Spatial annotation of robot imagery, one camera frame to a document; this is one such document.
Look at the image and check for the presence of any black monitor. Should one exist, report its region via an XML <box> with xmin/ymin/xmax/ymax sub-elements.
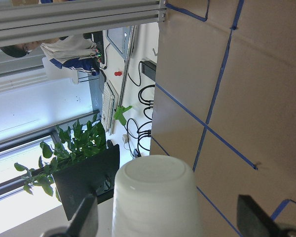
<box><xmin>52</xmin><ymin>141</ymin><xmax>120</xmax><ymax>220</ymax></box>

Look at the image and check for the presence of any black power adapter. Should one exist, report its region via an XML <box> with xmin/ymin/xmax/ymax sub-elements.
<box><xmin>141</xmin><ymin>60</ymin><xmax>156</xmax><ymax>81</ymax></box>

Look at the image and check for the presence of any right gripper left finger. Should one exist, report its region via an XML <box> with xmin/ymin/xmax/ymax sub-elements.
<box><xmin>40</xmin><ymin>195</ymin><xmax>99</xmax><ymax>237</ymax></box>

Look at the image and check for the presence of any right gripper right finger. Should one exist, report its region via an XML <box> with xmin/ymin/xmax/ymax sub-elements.
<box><xmin>237</xmin><ymin>195</ymin><xmax>296</xmax><ymax>237</ymax></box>

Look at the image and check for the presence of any blue teach pendant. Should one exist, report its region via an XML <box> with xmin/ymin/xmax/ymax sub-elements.
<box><xmin>106</xmin><ymin>26</ymin><xmax>131</xmax><ymax>61</ymax></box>

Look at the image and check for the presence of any white plastic cup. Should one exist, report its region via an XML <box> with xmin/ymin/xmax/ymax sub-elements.
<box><xmin>112</xmin><ymin>155</ymin><xmax>203</xmax><ymax>237</ymax></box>

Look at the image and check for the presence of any green potted plant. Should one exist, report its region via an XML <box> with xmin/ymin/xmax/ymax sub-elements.
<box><xmin>14</xmin><ymin>115</ymin><xmax>107</xmax><ymax>201</ymax></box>

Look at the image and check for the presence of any aluminium frame post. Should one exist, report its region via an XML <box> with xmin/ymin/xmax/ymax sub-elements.
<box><xmin>0</xmin><ymin>0</ymin><xmax>166</xmax><ymax>47</ymax></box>

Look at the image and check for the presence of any white keyboard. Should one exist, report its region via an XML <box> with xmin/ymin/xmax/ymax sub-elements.
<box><xmin>101</xmin><ymin>80</ymin><xmax>118</xmax><ymax>135</ymax></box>

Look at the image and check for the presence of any green handled reacher grabber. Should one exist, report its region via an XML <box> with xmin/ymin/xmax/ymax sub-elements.
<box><xmin>113</xmin><ymin>25</ymin><xmax>137</xmax><ymax>126</ymax></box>

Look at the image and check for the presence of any person in blue jacket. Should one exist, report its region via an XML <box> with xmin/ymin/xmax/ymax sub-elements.
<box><xmin>0</xmin><ymin>35</ymin><xmax>102</xmax><ymax>76</ymax></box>

